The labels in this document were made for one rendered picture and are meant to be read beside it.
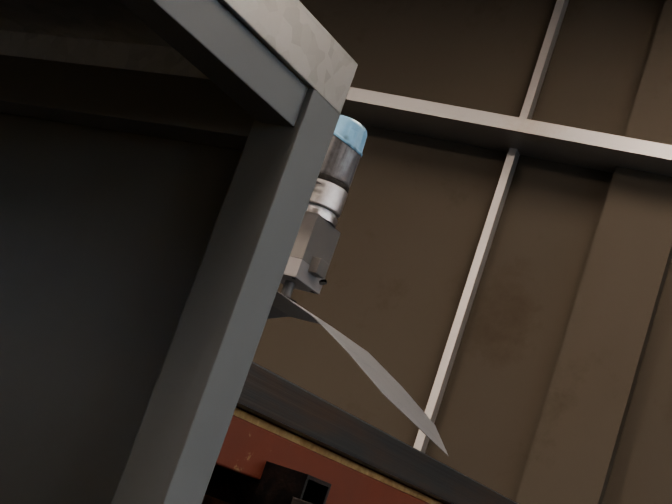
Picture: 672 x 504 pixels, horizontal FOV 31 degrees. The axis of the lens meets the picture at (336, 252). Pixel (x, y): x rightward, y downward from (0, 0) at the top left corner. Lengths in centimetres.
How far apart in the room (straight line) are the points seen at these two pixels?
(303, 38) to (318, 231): 101
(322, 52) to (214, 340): 21
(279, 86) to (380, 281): 439
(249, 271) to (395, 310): 433
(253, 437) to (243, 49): 50
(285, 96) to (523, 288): 423
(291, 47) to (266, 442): 50
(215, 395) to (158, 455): 5
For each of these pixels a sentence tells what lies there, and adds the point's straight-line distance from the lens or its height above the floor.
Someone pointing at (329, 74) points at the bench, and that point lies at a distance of 85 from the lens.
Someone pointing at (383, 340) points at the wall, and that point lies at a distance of 510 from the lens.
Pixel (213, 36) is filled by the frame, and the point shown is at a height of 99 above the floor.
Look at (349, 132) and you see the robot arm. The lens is 185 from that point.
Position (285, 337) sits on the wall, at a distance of 526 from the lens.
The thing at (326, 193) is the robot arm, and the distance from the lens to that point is 182.
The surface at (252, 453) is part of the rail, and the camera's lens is 118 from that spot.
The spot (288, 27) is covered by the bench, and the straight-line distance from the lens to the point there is 81.
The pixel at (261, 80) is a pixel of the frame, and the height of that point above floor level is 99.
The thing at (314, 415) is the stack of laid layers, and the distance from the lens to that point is 126.
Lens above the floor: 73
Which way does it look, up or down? 12 degrees up
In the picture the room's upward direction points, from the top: 19 degrees clockwise
